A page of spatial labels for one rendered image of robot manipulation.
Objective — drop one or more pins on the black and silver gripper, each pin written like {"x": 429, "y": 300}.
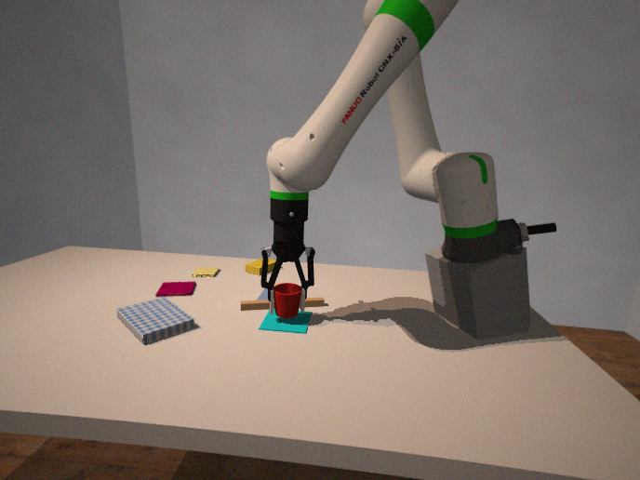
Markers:
{"x": 287, "y": 246}

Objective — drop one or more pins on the red cup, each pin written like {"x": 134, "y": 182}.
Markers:
{"x": 286, "y": 305}

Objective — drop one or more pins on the yellow sponge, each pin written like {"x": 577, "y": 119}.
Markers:
{"x": 255, "y": 267}

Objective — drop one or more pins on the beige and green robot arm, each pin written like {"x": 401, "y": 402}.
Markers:
{"x": 463, "y": 184}

